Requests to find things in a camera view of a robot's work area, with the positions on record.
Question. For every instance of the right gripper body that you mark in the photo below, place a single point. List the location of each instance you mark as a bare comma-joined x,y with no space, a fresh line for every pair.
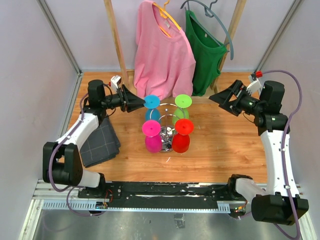
245,102

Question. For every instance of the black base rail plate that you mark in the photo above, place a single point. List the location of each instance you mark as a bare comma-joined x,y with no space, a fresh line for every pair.
157,196

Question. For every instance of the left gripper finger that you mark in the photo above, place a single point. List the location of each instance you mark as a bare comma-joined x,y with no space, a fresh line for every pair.
134,104
128,95

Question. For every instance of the wooden clothes rack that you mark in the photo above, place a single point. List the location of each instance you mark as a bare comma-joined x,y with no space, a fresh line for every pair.
230,33

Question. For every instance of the green wine glass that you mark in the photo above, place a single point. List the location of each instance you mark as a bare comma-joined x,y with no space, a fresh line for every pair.
183,102

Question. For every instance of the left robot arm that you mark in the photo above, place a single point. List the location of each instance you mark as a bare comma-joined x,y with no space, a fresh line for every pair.
61,160

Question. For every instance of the orange clothes hanger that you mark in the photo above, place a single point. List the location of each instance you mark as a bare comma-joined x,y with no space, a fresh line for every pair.
166,17

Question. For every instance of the dark grey checked cloth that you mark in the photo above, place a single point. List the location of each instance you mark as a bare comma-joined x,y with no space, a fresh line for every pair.
102,145

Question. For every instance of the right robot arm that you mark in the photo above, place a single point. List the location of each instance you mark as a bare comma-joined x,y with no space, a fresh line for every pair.
280,201

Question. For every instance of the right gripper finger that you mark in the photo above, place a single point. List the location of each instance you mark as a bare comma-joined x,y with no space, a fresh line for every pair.
224,103
232,91

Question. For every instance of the green tank top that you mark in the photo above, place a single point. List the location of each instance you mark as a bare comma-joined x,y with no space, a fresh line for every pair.
207,51

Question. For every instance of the red wine glass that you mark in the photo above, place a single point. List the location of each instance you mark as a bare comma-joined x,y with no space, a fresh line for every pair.
181,140

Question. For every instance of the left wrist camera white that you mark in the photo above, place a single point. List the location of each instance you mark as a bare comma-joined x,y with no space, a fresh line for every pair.
115,82

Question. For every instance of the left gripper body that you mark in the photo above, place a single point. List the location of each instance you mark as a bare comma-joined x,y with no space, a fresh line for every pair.
116,100

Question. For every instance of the pink wine glass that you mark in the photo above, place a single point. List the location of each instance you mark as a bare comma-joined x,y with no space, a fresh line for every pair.
153,141

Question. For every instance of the pink t-shirt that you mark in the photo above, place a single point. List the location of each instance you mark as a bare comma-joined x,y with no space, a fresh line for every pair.
163,66

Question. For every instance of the blue wine glass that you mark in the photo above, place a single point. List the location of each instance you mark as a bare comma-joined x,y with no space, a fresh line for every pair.
151,103

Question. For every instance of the chrome wine glass rack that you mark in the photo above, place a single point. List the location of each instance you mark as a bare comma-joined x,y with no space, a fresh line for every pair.
167,121

